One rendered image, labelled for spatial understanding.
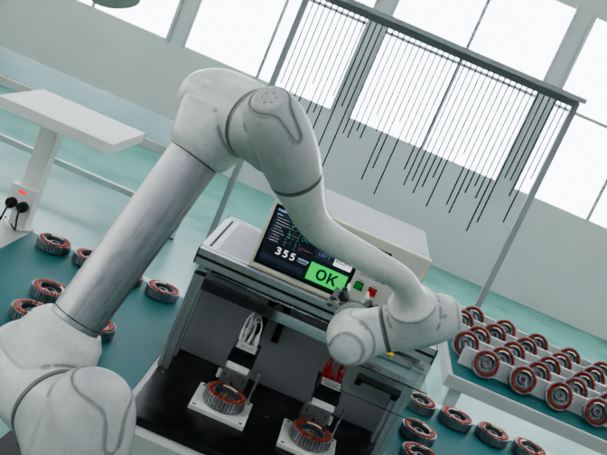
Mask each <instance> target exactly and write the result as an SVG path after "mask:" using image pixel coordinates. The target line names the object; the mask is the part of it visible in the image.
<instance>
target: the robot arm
mask: <svg viewBox="0 0 607 455"><path fill-rule="evenodd" d="M176 109H177V114H176V117H175V120H174V123H173V127H172V130H171V137H170V139H171V140H172V142H171V144H170V145H169V147H168V148H167V149H166V151H165V152H164V153H163V155H162V157H161V158H160V159H159V161H158V162H157V163H156V165H155V166H154V168H153V169H152V170H151V171H150V172H149V174H148V175H147V176H146V178H145V180H144V181H143V182H142V184H141V185H140V186H139V188H138V189H137V191H136V192H135V194H134V195H133V196H132V198H131V199H130V201H128V203H127V204H126V205H125V207H124V208H123V210H122V211H121V212H120V214H119V215H118V216H117V218H116V220H115V221H114V222H113V224H112V225H111V226H110V228H109V229H108V231H107V232H106V234H105V235H104V236H103V237H102V238H101V239H100V241H99V242H98V244H97V245H96V247H95V248H94V249H93V251H92V252H91V254H90V255H89V257H88V258H87V259H86V261H85V262H84V264H83V265H82V266H81V268H80V269H79V270H78V272H77V273H76V274H75V275H74V277H73V278H72V279H71V281H70V283H69V284H68V285H67V287H66V288H65V289H64V291H63V292H62V294H61V295H60V297H59V298H58V299H57V301H56V302H55V303H54V304H53V303H47V304H44V305H41V306H37V307H35V308H33V309H32V310H31V311H30V312H29V313H27V314H26V315H24V316H23V317H22V318H21V319H20V320H13V321H10V322H8V323H6V324H5V325H3V326H2V327H0V418H1V419H2V420H3V422H4V423H5V424H6V425H7V427H8V428H9V429H10V430H11V431H12V432H13V433H14V434H15V435H16V438H17V441H18V444H19V448H20V452H21V455H128V453H129V451H130V448H131V445H132V441H133V439H134V435H135V424H136V408H135V397H134V394H133V392H132V390H131V388H130V387H129V385H128V384H127V382H126V381H125V380H124V379H123V378H122V377H121V376H119V375H118V374H116V373H114V372H113V371H110V370H108V369H105V368H103V367H97V364H98V361H99V358H100V356H101V355H102V344H101V337H100V336H99V334H100V333H101V331H102V330H103V329H104V328H105V327H106V325H107V324H108V322H109V321H110V319H111V318H112V317H113V315H114V314H115V313H116V311H117V309H118V308H119V307H120V305H121V304H122V303H123V301H124V300H125V298H126V297H127V295H128V294H129V293H130V292H131V291H132V289H133V288H134V287H135V285H136V283H137V282H138V281H139V279H140V278H141V277H142V275H143V274H144V272H145V271H146V269H147V268H148V266H149V265H150V264H151V263H152V262H153V261H154V259H155V257H156V256H157V255H158V253H159V252H160V251H161V249H162V248H163V246H164V245H165V243H166V242H167V240H168V239H169V238H170V236H171V235H172V234H173V232H174V230H175V229H176V228H177V227H178V226H179V225H180V223H181V222H182V220H183V219H184V217H185V216H186V214H187V213H188V212H189V210H190V209H191V207H192V206H193V204H194V203H195V202H196V200H197V199H198V198H199V197H200V195H201V194H202V193H203V191H204V190H205V188H206V187H207V186H208V184H209V183H210V181H211V180H212V178H213V177H214V176H215V174H216V173H218V174H221V173H223V172H225V171H227V170H228V169H229V168H230V167H232V166H233V165H234V164H236V163H238V162H239V161H241V160H242V159H244V160H245V161H246V162H248V163H250V164H251V165H252V166H253V167H254V168H256V169H257V170H258V171H260V172H262V173H264V175H265V177H266V179H267V181H268V183H269V185H270V187H271V189H272V191H273V192H274V194H275V195H276V196H277V198H278V199H279V200H280V202H281V203H282V205H283V206H284V208H285V210H286V212H287V213H288V215H289V217H290V218H291V220H292V221H293V222H294V224H295V226H296V227H297V229H298V230H299V231H300V233H301V234H302V235H303V236H304V237H305V238H306V239H307V240H308V241H309V242H310V243H311V244H312V245H314V246H315V247H317V248H318V249H320V250H321V251H323V252H324V253H325V254H327V255H329V256H331V257H333V258H335V259H337V260H339V261H341V262H343V263H344V264H346V265H349V266H351V267H353V268H355V269H357V270H359V271H361V272H362V273H364V274H367V275H369V276H371V277H373V278H375V279H377V280H378V281H380V282H382V283H384V284H385V285H387V286H388V287H390V288H391V289H392V290H393V293H392V294H391V295H390V297H389V299H388V304H387V305H383V306H378V305H377V304H375V305H373V304H372V303H373V302H372V300H371V299H369V292H366V294H365V296H364V298H363V301H362V302H359V301H355V300H352V299H350V296H349V293H350V286H351V284H350V283H348V285H347V287H343V288H342V289H341V291H340V288H338V287H335V290H334V292H333V294H332V295H331V296H330V298H329V300H328V302H327V304H326V305H328V306H329V307H331V306H332V307H334V306H335V307H336V309H337V311H336V312H335V313H334V316H333V318H332V320H331V322H330V323H329V326H328V329H327V332H326V343H327V347H328V350H329V353H330V355H331V357H332V358H333V359H334V360H335V361H336V362H337V363H339V364H340V365H343V366H346V367H353V366H356V365H359V364H361V363H363V362H365V361H367V360H369V359H371V358H374V357H376V356H379V355H382V354H386V353H389V352H396V351H408V350H415V349H420V348H427V347H431V346H434V345H437V344H440V343H443V342H445V341H446V340H448V339H451V338H453V337H454V336H455V335H457V333H458V331H459V330H460V329H461V328H462V311H461V306H460V303H458V301H456V300H455V299H454V298H453V297H452V296H450V295H447V294H444V293H434V292H433V291H432V290H431V289H429V288H428V287H426V286H424V285H422V284H420V282H419V281H418V279H417V278H416V276H415V275H414V274H413V272H412V271H411V270H409V269H408V268H407V267H406V266H405V265H403V264H402V263H400V262H399V261H397V260H396V259H395V258H393V257H392V256H390V255H388V254H386V253H384V252H383V251H381V250H379V249H377V248H376V247H374V246H373V245H371V244H369V243H368V242H366V241H364V240H363V239H361V238H359V237H357V236H355V235H353V234H352V233H351V232H349V231H348V230H346V229H345V228H343V227H341V226H340V225H338V224H337V223H336V222H335V221H334V220H333V219H332V218H331V217H330V215H329V214H328V211H327V209H326V205H325V197H324V186H323V171H322V162H321V156H320V150H319V146H318V144H317V141H316V138H315V135H314V132H313V128H312V126H311V123H310V121H309V118H308V116H307V115H306V113H305V111H304V109H303V107H302V106H301V104H300V103H299V102H298V100H297V99H296V98H295V97H294V96H293V95H292V94H291V93H290V92H289V91H287V90H286V89H285V88H281V87H277V86H268V87H266V86H265V85H263V84H261V83H259V82H257V81H256V80H254V79H252V78H249V77H247V76H245V75H243V74H240V73H238V72H236V71H233V70H226V69H219V68H211V69H204V70H197V71H195V72H193V73H192V74H191V75H189V76H188V77H187V78H186V79H185V80H184V81H183V83H182V84H181V86H180V87H179V90H178V93H177V98H176ZM338 297H339V300H340V302H338Z"/></svg>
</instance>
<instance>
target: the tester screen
mask: <svg viewBox="0 0 607 455"><path fill-rule="evenodd" d="M276 246H280V247H282V248H284V249H286V250H288V251H291V252H293V253H295V254H297V257H296V259H295V261H294V262H291V261H289V260H287V259H284V258H283V257H281V256H278V255H275V254H274V252H275V248H276ZM317 249H318V248H317V247H315V246H314V245H312V244H311V243H310V242H309V241H308V240H307V239H306V238H305V237H304V236H303V235H302V234H301V233H300V231H299V230H298V229H297V227H296V226H295V224H294V222H293V221H292V220H291V218H290V217H289V215H288V213H287V212H286V210H285V209H281V208H279V207H278V209H277V211H276V213H275V216H274V218H273V221H272V223H271V226H270V228H269V229H268V232H267V234H266V238H265V240H264V243H263V245H262V246H261V249H260V251H259V254H258V256H257V260H259V261H261V262H264V263H266V264H268V265H272V266H273V267H275V268H278V269H280V270H282V271H285V272H287V273H289V274H292V275H294V276H296V277H299V278H301V279H303V280H305V281H307V282H309V283H313V284H315V285H317V286H320V287H322V288H323V289H326V290H328V291H330V292H334V291H333V290H331V289H329V288H327V287H324V286H322V285H320V284H318V283H315V282H312V281H310V280H308V279H306V278H304V277H305V276H306V273H307V271H308V269H309V266H310V264H311V262H312V261H313V262H315V263H317V264H319V265H322V266H325V267H327V268H329V269H332V270H333V271H335V272H338V273H340V274H343V275H346V276H348V277H349V278H350V274H351V272H352V270H353V267H352V269H351V271H350V273H349V272H347V271H344V270H342V269H340V268H338V267H336V266H334V265H330V264H328V263H326V262H323V261H322V260H320V259H317V258H315V257H314V256H315V253H316V251H317ZM261 252H264V253H266V254H269V255H271V256H274V257H276V258H278V259H281V260H283V261H285V262H287V263H289V264H291V265H295V266H297V267H299V268H302V269H303V273H302V275H300V274H298V273H295V272H293V271H291V270H289V269H286V268H284V267H282V266H280V265H277V264H274V263H272V262H270V261H268V260H266V259H264V258H262V257H260V255H261ZM349 278H348V280H349ZM348 280H347V282H348ZM347 282H346V283H347Z"/></svg>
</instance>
